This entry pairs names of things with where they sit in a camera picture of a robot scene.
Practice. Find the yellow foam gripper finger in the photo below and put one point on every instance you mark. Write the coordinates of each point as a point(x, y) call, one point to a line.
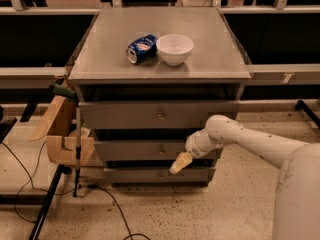
point(182, 161)

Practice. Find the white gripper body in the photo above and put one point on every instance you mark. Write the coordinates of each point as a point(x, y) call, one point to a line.
point(193, 146)

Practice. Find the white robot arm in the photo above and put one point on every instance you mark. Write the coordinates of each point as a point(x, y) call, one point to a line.
point(297, 200)

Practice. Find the grey top drawer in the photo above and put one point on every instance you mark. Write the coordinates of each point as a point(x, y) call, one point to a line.
point(153, 114)

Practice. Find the grey drawer cabinet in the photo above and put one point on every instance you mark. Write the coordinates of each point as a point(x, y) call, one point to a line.
point(215, 70)

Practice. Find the white bowl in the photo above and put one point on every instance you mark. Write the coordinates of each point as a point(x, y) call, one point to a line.
point(174, 49)

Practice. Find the black stand foot right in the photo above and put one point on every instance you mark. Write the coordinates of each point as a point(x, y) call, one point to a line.
point(301, 105)

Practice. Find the crushed blue soda can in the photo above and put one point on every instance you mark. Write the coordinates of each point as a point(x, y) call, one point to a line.
point(142, 49)

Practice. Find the black metal stand leg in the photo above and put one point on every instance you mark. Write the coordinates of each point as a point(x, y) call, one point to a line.
point(46, 204)

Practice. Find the cardboard box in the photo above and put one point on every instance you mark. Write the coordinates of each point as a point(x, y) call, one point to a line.
point(57, 126)

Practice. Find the green handled pole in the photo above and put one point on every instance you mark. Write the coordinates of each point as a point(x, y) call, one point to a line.
point(77, 134)

